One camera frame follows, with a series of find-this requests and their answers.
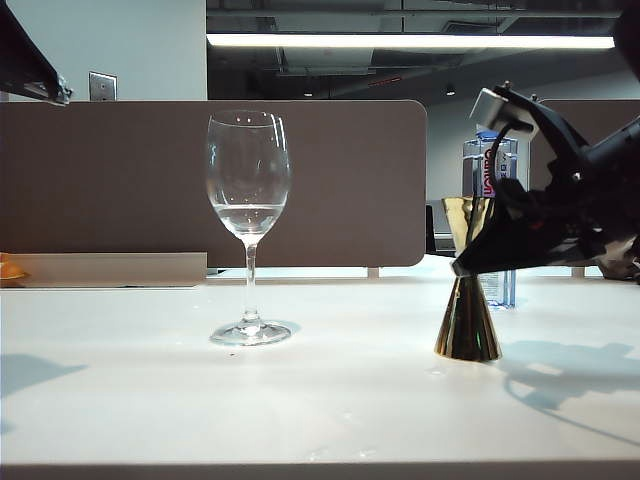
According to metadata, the clear wine glass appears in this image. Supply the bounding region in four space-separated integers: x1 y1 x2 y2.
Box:
205 110 295 348

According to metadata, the brown desk partition panel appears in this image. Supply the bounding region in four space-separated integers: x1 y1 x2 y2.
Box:
0 99 428 269
527 98 640 268

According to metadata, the orange round object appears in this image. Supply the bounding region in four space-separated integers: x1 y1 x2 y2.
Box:
0 252 29 287

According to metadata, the clear plastic water bottle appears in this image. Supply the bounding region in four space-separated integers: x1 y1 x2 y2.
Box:
462 128 519 310

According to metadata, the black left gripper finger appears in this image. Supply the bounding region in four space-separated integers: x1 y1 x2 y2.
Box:
0 79 67 107
0 3 75 100

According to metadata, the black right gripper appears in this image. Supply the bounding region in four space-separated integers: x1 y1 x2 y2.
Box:
451 164 640 279

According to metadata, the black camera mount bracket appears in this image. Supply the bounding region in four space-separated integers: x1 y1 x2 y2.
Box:
492 82 587 174

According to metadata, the long ceiling light strip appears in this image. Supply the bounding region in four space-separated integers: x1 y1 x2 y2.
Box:
205 32 617 51

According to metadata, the gold double cone jigger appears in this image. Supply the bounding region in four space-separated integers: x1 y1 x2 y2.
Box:
433 196 503 362

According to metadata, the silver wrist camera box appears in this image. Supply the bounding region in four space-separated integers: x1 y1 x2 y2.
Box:
469 87 539 136

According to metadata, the silver wall switch plate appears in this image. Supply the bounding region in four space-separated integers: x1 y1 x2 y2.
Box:
88 71 119 103

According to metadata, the beige flat box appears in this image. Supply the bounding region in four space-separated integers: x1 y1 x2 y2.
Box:
0 251 209 290

